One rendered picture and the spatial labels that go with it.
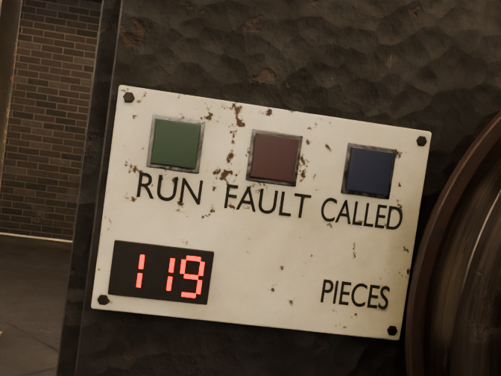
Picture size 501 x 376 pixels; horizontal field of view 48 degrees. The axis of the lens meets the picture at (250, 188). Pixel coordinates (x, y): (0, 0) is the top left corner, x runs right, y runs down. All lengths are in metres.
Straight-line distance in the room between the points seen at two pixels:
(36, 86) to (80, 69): 0.50
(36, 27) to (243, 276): 6.34
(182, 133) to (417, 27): 0.22
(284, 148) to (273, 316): 0.14
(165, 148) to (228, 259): 0.10
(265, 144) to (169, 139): 0.08
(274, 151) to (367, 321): 0.17
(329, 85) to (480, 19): 0.15
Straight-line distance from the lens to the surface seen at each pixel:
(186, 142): 0.45
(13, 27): 3.35
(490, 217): 0.38
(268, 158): 0.46
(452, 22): 0.54
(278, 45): 0.49
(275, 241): 0.47
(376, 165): 0.48
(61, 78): 6.61
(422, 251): 0.43
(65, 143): 6.56
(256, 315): 0.48
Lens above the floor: 1.20
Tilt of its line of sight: 3 degrees down
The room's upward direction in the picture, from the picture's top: 8 degrees clockwise
